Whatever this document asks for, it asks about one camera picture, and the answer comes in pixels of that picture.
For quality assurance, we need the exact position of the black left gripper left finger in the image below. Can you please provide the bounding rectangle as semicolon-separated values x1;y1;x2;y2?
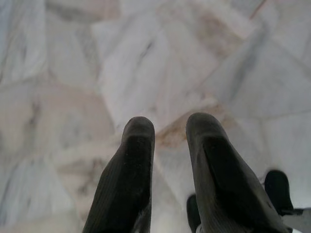
82;116;156;233

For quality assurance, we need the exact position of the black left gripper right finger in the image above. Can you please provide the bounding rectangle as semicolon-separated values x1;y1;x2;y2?
186;112;293;233

